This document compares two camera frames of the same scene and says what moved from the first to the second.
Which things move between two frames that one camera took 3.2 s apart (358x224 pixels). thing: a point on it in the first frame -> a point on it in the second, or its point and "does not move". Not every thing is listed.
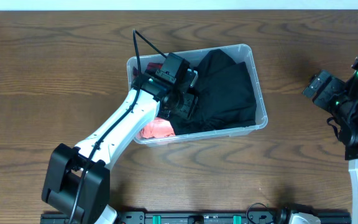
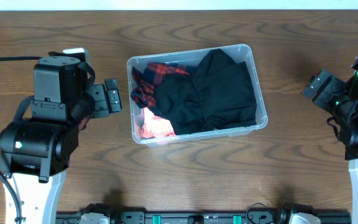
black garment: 225,96 does not move
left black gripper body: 185,106 -> 103,101
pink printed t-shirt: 157,127 does not move
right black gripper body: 337,98 does not move
